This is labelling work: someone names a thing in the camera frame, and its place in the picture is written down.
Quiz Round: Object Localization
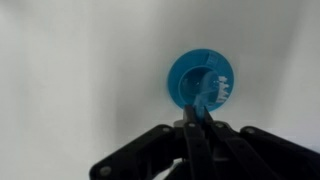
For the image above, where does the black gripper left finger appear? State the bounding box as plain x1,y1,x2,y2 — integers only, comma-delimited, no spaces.
89,104,218,180

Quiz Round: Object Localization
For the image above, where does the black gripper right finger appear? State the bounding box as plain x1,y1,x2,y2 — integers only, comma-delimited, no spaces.
203,108,320,180

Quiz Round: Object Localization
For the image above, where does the blue mug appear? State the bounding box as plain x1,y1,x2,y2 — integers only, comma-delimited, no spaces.
177,65,222,108

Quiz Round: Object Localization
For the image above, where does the blue saucer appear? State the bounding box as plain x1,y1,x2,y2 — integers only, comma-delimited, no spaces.
166,48,235,111

